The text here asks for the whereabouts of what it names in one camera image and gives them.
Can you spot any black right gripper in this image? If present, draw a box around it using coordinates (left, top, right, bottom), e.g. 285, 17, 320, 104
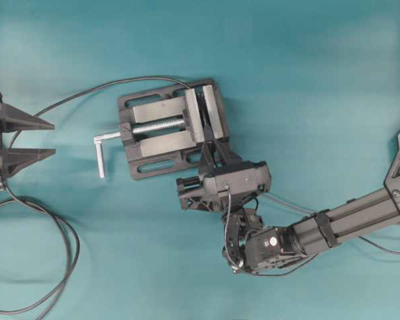
176, 139, 271, 212

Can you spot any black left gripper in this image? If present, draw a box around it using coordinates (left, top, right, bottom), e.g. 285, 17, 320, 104
0, 92, 56, 191

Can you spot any black USB cable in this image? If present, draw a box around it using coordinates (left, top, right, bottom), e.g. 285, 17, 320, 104
7, 75, 226, 167

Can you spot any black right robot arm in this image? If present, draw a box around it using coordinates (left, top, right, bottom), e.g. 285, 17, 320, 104
177, 140, 400, 276

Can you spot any black drill press vise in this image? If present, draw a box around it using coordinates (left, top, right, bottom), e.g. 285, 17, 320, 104
94, 78, 230, 180

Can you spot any black gripper wiring cable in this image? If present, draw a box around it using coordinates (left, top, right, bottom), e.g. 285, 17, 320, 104
0, 186, 81, 315

